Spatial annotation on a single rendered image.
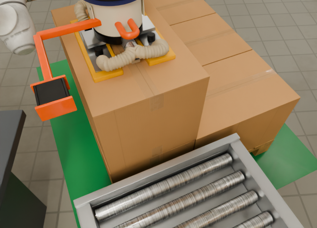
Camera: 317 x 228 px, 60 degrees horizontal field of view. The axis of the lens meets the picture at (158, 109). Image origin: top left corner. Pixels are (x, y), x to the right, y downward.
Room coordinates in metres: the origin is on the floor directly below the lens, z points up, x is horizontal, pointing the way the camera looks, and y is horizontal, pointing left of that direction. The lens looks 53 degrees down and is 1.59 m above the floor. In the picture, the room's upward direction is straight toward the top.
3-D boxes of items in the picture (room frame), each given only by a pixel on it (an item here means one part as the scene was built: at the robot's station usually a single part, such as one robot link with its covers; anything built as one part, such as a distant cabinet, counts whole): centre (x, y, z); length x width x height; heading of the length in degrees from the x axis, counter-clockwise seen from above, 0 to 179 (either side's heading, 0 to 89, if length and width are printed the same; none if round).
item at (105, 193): (0.47, -0.02, 0.58); 0.70 x 0.03 x 0.06; 114
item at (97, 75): (0.77, 0.23, 0.97); 0.34 x 0.10 x 0.05; 24
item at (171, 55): (0.85, 0.05, 0.97); 0.34 x 0.10 x 0.05; 24
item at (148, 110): (0.82, 0.14, 0.74); 0.60 x 0.40 x 0.40; 25
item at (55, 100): (0.43, 0.26, 1.07); 0.09 x 0.08 x 0.05; 114
